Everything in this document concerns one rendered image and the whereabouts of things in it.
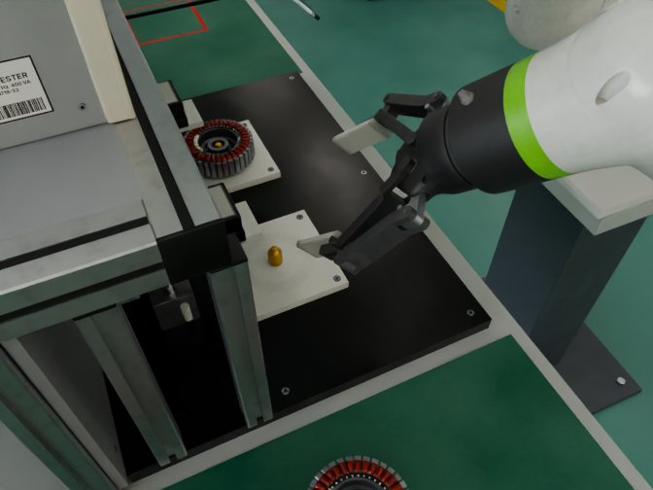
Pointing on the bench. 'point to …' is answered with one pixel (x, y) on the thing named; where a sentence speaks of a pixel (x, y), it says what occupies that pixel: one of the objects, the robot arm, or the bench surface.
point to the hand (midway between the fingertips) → (330, 193)
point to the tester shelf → (103, 209)
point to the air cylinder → (169, 313)
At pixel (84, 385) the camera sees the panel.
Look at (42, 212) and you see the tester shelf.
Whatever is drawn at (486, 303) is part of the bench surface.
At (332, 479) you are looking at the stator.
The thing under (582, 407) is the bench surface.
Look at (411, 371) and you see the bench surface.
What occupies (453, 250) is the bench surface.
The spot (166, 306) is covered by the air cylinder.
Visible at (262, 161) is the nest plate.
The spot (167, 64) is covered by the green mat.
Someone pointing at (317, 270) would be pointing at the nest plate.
